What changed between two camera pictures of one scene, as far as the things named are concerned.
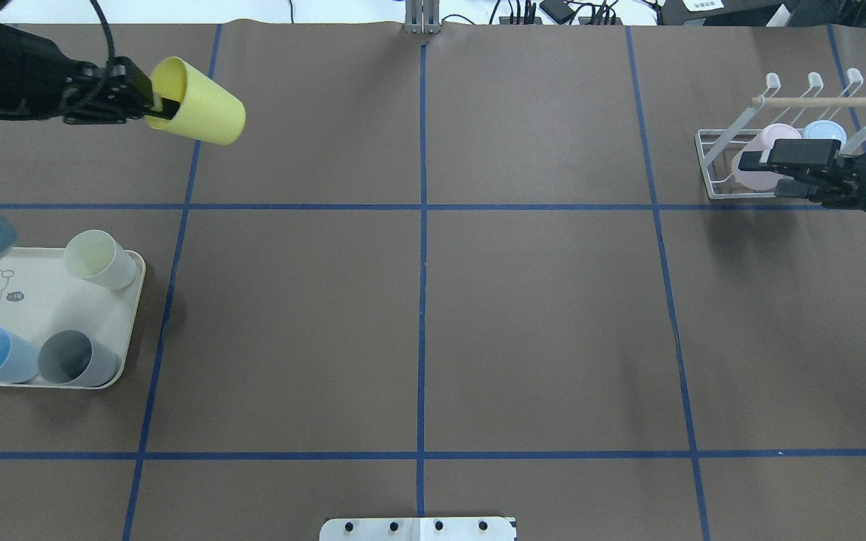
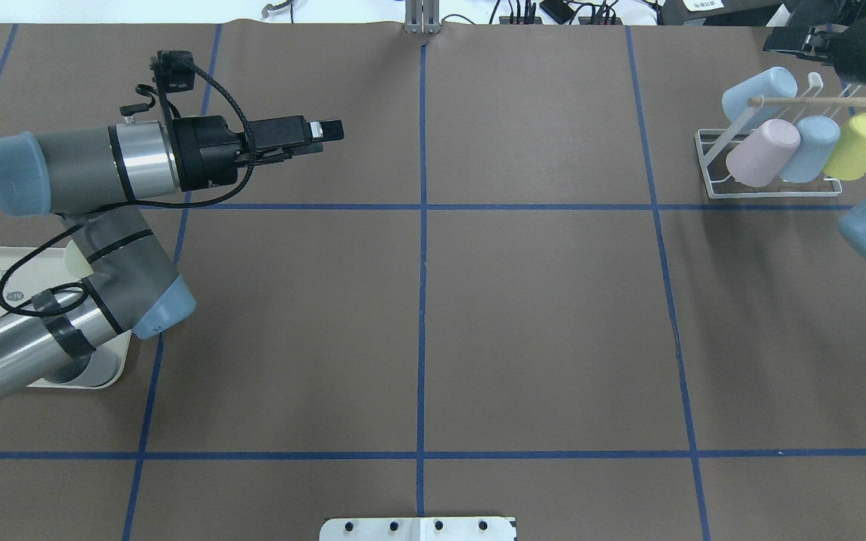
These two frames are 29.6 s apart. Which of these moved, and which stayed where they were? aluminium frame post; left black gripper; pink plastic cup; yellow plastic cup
Moved: yellow plastic cup; left black gripper
Stayed: aluminium frame post; pink plastic cup
